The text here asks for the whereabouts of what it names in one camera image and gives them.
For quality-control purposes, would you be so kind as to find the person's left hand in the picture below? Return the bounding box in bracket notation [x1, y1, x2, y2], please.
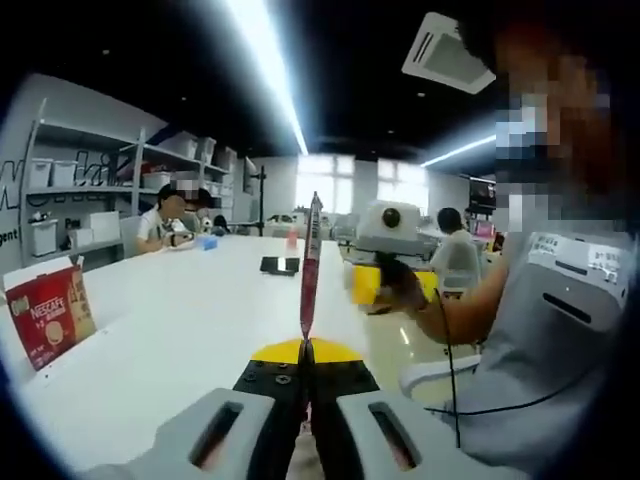
[287, 433, 325, 480]

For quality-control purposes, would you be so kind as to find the black device cable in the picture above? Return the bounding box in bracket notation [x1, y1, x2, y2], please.
[424, 369, 569, 417]

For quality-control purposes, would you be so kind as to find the red coffee box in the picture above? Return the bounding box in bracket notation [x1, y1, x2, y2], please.
[1, 254, 100, 373]

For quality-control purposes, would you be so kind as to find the black phone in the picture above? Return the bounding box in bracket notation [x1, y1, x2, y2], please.
[259, 255, 301, 278]

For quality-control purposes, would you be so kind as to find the ceiling light strip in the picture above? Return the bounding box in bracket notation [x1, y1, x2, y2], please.
[223, 0, 310, 155]

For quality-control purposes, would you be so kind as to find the black monitor stand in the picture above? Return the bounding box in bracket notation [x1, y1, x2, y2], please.
[243, 156, 270, 237]

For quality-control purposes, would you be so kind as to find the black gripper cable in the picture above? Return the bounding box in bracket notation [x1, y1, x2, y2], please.
[433, 286, 464, 447]

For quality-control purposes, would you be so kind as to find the row of white storage bins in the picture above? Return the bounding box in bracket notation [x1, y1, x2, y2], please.
[26, 131, 237, 257]

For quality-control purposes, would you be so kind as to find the grey metal shelf rack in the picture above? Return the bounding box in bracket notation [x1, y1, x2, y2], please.
[18, 96, 237, 267]

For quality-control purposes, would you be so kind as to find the ceiling air vent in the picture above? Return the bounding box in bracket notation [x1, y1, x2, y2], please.
[401, 11, 497, 95]

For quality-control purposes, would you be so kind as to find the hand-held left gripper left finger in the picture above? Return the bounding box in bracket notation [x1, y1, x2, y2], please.
[84, 338, 306, 480]

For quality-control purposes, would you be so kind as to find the person's right hand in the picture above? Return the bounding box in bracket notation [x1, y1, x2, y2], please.
[376, 251, 432, 315]

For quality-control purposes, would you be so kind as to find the white chest device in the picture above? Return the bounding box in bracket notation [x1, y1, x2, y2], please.
[526, 228, 635, 347]

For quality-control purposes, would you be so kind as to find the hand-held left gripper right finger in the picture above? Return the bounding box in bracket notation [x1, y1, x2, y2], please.
[307, 338, 506, 480]

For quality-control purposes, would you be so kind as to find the red coffee pouch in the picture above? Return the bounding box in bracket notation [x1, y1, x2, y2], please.
[298, 190, 325, 451]

